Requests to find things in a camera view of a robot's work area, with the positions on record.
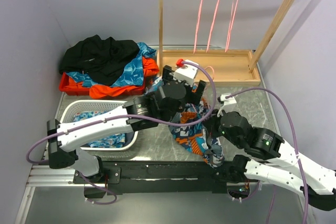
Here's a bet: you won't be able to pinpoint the pink wire hanger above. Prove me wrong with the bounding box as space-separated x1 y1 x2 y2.
193 0 203 53
206 0 221 53
191 65 215 114
225 0 239 52

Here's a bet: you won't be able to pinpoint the blue orange patterned shorts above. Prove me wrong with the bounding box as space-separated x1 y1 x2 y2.
168 98 225 168

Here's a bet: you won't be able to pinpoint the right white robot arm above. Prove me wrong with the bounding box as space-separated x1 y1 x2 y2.
204 112 335 211

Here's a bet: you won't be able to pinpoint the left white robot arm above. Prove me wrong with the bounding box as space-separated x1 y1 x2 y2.
48 60 206 183

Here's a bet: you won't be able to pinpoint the wooden hanger rack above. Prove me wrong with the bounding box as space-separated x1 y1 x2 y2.
158 0 294 87

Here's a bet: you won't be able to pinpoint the orange garment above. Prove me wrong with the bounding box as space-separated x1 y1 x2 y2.
59 57 160 99

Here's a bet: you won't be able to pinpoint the black garment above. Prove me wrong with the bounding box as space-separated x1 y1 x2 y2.
58 35 140 86

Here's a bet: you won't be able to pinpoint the blue floral garment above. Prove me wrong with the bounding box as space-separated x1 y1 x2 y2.
73 111 126 148

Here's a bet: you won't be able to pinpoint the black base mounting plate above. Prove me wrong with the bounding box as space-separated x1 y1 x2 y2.
72 161 260 199

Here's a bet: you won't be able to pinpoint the white laundry basket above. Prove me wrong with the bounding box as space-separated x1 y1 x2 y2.
60 100 138 152

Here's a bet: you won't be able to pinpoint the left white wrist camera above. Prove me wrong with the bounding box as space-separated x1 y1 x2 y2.
173 59 198 86

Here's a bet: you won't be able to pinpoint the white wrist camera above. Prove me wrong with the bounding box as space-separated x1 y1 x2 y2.
173 59 198 86
217 93 237 117

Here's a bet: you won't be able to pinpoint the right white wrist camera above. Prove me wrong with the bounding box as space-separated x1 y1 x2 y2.
217 93 237 117

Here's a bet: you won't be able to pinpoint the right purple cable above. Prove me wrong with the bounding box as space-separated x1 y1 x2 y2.
228 87 309 224

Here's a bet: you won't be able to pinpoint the aluminium rail frame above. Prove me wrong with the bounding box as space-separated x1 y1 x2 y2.
14 87 317 223

